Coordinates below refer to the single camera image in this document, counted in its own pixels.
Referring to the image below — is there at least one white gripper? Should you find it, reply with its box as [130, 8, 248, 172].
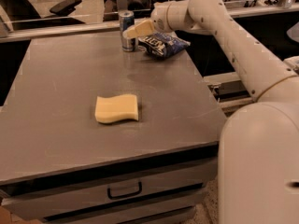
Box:
[122, 3, 170, 39]

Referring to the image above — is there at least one redbull can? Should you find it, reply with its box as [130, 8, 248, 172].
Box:
[119, 10, 136, 52]

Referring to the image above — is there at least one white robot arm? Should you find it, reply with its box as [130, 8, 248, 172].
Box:
[124, 0, 299, 224]

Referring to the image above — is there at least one yellow sponge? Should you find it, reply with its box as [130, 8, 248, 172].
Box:
[94, 94, 138, 124]

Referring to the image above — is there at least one blue chip bag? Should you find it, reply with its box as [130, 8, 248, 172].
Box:
[138, 33, 190, 59]

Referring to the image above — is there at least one grey drawer cabinet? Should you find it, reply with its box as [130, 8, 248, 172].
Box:
[0, 32, 225, 224]

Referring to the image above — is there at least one black office chair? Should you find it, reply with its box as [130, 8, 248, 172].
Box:
[0, 0, 86, 31]

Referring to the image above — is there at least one black drawer handle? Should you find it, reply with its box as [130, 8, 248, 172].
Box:
[107, 181, 143, 200]

